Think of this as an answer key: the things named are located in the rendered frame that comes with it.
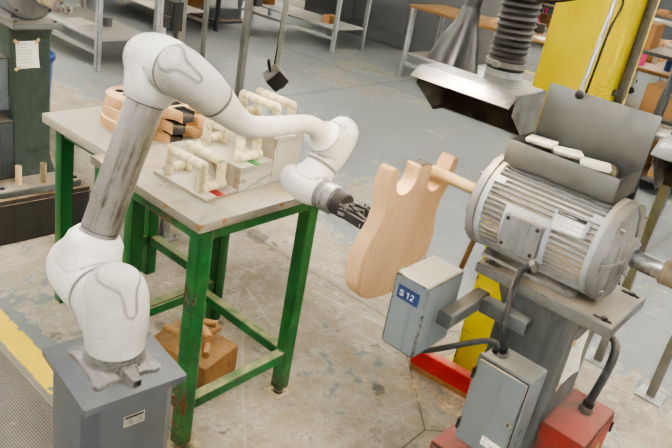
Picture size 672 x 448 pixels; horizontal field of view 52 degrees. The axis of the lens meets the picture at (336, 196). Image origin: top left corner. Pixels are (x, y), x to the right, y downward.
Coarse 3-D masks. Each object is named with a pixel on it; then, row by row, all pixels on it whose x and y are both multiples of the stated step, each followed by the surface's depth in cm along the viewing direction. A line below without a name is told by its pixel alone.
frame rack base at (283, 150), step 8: (280, 136) 242; (288, 136) 243; (296, 136) 247; (248, 144) 248; (264, 144) 243; (272, 144) 240; (280, 144) 241; (288, 144) 245; (296, 144) 249; (264, 152) 244; (272, 152) 241; (280, 152) 243; (288, 152) 247; (296, 152) 250; (280, 160) 245; (288, 160) 249; (296, 160) 252; (272, 168) 243; (280, 168) 247; (272, 176) 245
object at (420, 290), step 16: (432, 256) 172; (400, 272) 162; (416, 272) 163; (432, 272) 164; (448, 272) 166; (400, 288) 162; (416, 288) 159; (432, 288) 158; (448, 288) 165; (400, 304) 163; (416, 304) 160; (432, 304) 161; (448, 304) 169; (400, 320) 164; (416, 320) 161; (432, 320) 165; (384, 336) 169; (400, 336) 165; (416, 336) 162; (432, 336) 169; (416, 352) 165; (432, 352) 176; (496, 352) 170
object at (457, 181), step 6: (432, 168) 190; (438, 168) 190; (432, 174) 190; (438, 174) 189; (444, 174) 188; (450, 174) 187; (444, 180) 188; (450, 180) 187; (456, 180) 186; (462, 180) 185; (468, 180) 185; (456, 186) 186; (462, 186) 185; (468, 186) 184; (468, 192) 184
